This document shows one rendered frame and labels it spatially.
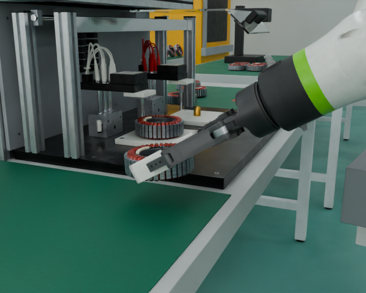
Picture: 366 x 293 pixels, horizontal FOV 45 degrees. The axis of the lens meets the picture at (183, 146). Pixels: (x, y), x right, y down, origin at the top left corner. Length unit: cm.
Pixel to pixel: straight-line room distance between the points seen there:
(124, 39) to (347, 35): 89
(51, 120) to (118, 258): 59
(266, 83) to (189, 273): 26
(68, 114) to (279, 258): 145
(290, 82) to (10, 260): 41
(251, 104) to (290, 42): 571
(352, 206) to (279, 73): 22
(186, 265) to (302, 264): 158
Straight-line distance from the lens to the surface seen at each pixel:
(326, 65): 57
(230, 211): 70
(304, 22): 628
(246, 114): 61
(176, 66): 121
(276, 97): 59
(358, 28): 57
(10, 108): 99
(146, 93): 100
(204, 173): 79
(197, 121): 116
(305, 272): 205
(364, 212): 68
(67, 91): 88
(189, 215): 67
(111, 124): 107
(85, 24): 93
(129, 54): 139
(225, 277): 195
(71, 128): 89
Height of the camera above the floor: 103
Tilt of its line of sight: 15 degrees down
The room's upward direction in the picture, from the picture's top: straight up
